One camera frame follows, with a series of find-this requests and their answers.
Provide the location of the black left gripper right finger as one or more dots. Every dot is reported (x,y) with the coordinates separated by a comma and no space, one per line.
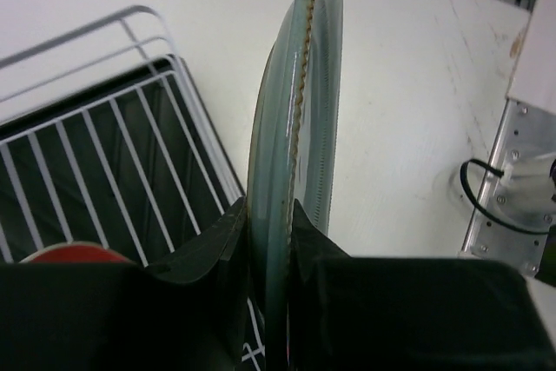
(365,313)

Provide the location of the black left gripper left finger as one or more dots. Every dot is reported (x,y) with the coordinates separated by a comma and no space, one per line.
(187,311)

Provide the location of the red and teal plate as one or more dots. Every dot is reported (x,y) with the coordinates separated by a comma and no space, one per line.
(76,252)

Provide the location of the plain teal plate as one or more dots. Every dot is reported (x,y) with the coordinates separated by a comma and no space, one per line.
(292,152)

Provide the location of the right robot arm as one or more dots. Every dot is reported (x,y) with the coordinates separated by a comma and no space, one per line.
(528,187)

